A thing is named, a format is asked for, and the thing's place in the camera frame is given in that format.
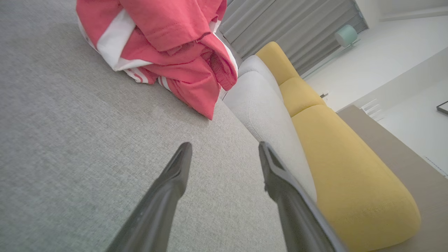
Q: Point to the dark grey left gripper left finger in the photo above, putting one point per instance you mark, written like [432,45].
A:
[157,210]

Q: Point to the small yellow sofa cushion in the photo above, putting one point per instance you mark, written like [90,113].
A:
[276,61]

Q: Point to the medium yellow sofa cushion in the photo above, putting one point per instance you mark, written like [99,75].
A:
[301,96]

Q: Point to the large grey sofa seat cushion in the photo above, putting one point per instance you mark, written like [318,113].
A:
[70,140]

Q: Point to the grey pleated curtain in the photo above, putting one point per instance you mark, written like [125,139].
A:
[297,28]

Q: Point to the mint green cylindrical lamp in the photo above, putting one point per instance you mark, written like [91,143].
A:
[346,35]

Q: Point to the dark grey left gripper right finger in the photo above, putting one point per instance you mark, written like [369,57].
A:
[297,217]

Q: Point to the large yellow sofa cushion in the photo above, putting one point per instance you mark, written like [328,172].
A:
[350,175]

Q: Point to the dark picture frame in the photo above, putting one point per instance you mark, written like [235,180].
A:
[443,107]

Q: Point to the white wall vent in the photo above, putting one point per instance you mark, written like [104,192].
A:
[371,109]

